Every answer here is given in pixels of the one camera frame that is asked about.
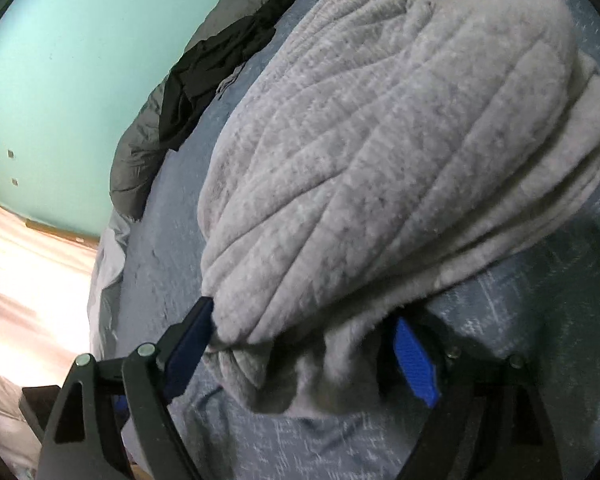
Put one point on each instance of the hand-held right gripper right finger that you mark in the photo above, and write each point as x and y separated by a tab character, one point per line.
417	360

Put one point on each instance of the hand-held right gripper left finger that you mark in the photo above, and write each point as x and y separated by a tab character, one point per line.
187	350

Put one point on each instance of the grey ribbed sweater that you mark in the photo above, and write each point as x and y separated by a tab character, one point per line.
380	160

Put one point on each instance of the black clothes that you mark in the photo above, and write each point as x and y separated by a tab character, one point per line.
205	70

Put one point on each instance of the blue patterned bed sheet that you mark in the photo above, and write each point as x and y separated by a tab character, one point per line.
165	260

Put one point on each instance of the pink curtain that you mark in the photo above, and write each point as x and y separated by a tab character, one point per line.
30	300

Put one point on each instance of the light grey blanket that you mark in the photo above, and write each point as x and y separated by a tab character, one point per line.
105	280

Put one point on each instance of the dark grey rolled duvet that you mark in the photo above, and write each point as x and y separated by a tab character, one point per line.
135	170

